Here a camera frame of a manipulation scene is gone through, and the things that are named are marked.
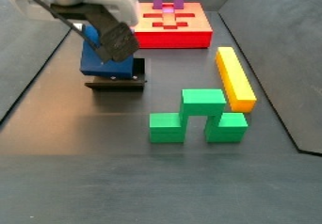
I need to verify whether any green arch block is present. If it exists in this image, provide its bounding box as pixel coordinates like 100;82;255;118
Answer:
149;88;249;143

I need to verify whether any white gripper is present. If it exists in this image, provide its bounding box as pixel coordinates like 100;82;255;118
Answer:
11;0;139;27

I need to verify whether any black angled fixture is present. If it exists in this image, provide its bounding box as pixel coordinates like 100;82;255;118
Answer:
84;58;146;90

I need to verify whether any red slotted base block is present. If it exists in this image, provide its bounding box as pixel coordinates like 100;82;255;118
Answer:
134;3;213;49

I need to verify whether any blue U-shaped block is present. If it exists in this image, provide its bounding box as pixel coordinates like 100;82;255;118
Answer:
79;24;136;80

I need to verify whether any black cable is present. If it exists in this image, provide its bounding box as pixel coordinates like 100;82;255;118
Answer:
2;0;104;52

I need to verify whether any purple U-shaped block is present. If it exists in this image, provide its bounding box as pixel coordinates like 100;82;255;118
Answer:
151;0;186;14

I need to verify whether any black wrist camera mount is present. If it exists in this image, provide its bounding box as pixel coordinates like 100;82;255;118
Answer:
51;4;139;62

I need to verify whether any yellow long bar block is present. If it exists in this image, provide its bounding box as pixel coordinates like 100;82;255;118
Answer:
215;47;257;113

